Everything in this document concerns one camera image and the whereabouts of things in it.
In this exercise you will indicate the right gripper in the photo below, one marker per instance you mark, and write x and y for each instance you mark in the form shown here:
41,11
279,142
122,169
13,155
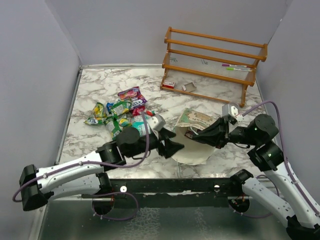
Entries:
216,134

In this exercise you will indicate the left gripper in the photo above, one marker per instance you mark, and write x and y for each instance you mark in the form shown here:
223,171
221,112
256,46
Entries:
169,146

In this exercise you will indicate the white paper bag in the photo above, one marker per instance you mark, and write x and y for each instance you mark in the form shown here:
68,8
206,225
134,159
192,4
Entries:
193,153

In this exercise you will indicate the pink snack packet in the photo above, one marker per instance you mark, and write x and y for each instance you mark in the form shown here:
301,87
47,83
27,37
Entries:
137,111

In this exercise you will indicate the purple blue snack packet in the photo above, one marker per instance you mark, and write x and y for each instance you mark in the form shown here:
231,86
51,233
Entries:
134,96

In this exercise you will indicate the green lime snack packet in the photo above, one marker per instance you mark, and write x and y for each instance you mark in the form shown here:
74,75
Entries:
121,107

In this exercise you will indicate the blue M&M packet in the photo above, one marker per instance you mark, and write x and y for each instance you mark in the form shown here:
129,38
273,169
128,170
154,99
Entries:
109,106

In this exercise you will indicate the yellow green snack packet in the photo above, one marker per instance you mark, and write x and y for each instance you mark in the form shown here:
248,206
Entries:
98,115

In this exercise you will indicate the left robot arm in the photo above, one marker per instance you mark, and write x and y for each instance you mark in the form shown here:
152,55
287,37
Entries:
37,185

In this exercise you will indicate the teal snack packet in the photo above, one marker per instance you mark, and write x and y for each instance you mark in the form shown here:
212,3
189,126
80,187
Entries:
137,122

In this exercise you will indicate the red white small box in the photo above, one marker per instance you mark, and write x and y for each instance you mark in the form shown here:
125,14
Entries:
169,84

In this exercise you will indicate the wooden shelf rack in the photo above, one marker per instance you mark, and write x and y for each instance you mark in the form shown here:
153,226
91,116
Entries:
209,66

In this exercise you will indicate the green marker pen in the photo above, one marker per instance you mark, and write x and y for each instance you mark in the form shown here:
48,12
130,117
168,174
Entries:
238,69

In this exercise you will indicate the pink marker pen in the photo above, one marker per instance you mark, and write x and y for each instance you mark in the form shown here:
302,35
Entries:
233,65

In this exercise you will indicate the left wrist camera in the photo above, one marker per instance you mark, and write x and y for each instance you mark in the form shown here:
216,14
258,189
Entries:
155,121

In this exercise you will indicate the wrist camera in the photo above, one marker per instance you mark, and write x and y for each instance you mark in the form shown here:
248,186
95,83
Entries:
155,121
230,112

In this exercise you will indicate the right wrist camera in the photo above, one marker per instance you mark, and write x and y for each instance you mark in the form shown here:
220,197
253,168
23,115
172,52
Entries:
230,112

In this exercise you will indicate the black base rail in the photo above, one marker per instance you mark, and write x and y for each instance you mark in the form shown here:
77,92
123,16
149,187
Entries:
169,193

